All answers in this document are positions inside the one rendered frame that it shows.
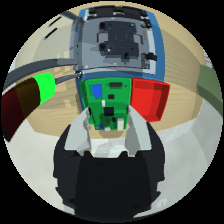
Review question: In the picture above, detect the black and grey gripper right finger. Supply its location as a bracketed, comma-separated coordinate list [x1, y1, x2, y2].
[124, 105, 165, 182]

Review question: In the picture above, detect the red bin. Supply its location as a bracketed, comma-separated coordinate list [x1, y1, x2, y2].
[130, 77, 170, 122]

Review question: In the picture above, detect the green bin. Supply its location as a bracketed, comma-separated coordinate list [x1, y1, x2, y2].
[79, 77, 131, 125]

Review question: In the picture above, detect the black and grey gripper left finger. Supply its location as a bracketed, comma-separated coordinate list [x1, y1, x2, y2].
[53, 107, 91, 178]

